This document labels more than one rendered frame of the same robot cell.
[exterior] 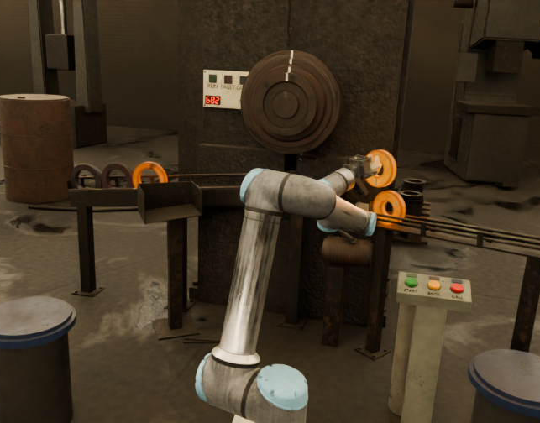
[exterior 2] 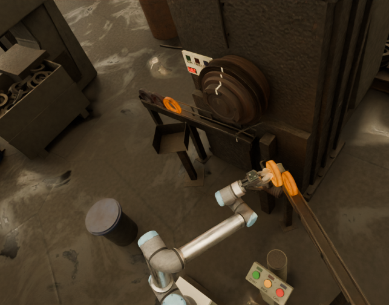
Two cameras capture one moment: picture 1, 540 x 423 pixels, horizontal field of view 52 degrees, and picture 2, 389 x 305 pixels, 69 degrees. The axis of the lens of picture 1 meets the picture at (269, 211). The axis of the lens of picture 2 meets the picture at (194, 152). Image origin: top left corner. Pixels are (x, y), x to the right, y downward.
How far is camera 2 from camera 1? 1.93 m
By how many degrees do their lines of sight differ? 51
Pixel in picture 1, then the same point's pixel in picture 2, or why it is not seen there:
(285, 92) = (217, 101)
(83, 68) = not seen: outside the picture
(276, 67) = (212, 78)
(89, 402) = (144, 227)
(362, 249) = (275, 192)
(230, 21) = (187, 21)
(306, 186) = (159, 267)
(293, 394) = not seen: outside the picture
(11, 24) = not seen: outside the picture
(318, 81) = (241, 94)
